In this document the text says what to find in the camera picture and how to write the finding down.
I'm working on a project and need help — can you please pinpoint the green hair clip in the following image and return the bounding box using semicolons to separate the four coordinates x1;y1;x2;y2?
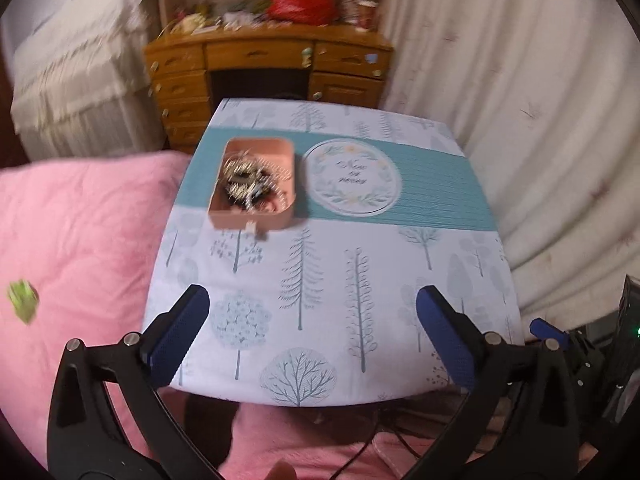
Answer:
6;280;39;324

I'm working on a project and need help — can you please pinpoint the printed tablecloth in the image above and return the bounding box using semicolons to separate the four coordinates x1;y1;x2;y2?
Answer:
144;99;524;406

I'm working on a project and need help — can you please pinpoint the gold hair comb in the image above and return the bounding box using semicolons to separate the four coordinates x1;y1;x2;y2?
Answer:
222;151;279;212

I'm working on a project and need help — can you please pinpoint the wooden desk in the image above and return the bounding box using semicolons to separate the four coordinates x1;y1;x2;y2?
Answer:
144;24;394;154

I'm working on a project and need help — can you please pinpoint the white lace cover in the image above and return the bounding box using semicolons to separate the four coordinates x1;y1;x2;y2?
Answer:
11;0;165;162

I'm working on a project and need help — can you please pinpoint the pink fluffy blanket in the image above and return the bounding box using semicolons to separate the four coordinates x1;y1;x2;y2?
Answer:
1;152;442;479

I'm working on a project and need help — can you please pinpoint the person's left hand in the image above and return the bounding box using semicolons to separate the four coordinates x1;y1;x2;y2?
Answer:
265;460;297;480

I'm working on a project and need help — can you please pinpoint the cream floral curtain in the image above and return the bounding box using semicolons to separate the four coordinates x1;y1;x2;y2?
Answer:
381;0;639;328

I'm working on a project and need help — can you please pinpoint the black cable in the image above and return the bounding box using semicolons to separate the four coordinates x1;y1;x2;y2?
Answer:
332;404;436;480

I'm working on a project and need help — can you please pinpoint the pink jewelry tray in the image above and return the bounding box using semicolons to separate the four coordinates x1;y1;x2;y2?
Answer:
208;136;296;234

